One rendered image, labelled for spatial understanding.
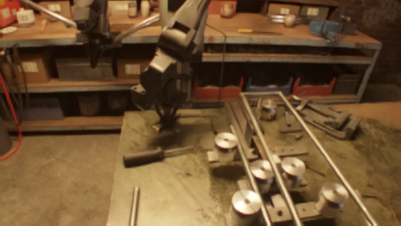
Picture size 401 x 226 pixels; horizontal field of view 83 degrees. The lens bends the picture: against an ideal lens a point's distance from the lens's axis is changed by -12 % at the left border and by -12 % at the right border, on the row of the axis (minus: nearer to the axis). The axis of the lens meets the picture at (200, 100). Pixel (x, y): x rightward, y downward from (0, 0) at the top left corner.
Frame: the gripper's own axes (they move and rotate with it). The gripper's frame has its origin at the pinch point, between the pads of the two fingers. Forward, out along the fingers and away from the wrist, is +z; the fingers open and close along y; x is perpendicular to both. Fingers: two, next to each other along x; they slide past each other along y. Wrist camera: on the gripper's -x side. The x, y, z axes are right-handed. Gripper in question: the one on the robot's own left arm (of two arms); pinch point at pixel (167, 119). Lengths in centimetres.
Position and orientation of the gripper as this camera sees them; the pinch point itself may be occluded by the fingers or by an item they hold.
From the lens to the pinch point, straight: 75.1
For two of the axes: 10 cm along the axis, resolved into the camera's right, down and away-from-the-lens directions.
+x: 5.6, -4.1, 7.2
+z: -0.6, 8.5, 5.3
